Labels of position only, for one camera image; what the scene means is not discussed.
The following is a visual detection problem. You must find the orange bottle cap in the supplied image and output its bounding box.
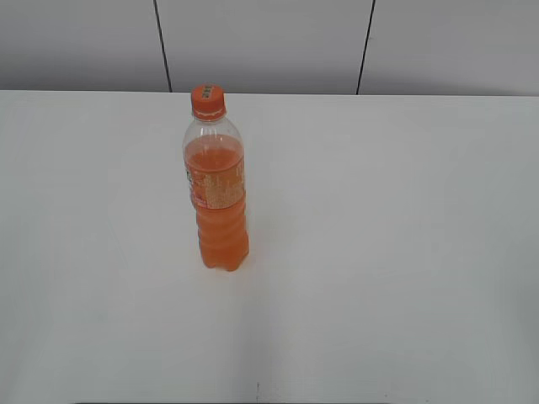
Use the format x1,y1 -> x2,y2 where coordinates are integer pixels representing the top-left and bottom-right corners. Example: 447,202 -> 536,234
190,84 -> 227,121

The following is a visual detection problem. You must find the orange soda plastic bottle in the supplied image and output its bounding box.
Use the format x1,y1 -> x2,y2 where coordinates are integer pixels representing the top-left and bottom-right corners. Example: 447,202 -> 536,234
183,116 -> 249,271

